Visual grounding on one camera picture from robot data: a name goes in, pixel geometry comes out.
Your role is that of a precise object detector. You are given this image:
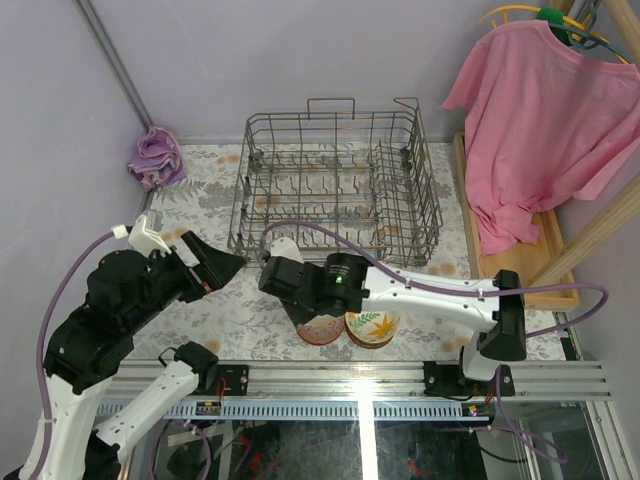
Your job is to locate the red diamond pattern bowl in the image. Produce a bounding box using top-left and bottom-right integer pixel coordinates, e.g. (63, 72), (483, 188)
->
(296, 315), (345, 346)

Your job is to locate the orange leaf floral bowl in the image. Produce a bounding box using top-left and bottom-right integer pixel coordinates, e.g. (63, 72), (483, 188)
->
(344, 311), (402, 349)

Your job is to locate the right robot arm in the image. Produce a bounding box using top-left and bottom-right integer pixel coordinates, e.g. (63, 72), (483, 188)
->
(259, 238), (527, 395)

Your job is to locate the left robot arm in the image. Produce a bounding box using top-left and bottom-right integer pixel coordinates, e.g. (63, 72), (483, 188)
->
(7, 231), (246, 479)

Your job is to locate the crumpled purple cloth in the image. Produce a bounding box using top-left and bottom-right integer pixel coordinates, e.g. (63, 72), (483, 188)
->
(127, 125), (187, 192)

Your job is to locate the pink t-shirt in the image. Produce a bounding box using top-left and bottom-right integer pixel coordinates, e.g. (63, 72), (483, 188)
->
(441, 20), (639, 255)

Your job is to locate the green hanger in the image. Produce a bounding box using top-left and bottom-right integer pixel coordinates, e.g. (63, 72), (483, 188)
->
(536, 7), (582, 47)

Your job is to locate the yellow hanger hoop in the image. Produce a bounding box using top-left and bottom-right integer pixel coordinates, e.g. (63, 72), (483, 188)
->
(477, 1), (632, 65)

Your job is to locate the aluminium rail frame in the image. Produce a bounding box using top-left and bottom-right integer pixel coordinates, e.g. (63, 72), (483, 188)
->
(160, 361), (611, 420)

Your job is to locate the grey wire dish rack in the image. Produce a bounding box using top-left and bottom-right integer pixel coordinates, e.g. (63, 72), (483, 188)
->
(228, 97), (442, 267)

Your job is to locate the wooden tray frame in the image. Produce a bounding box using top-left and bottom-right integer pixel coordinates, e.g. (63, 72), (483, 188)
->
(453, 132), (581, 312)

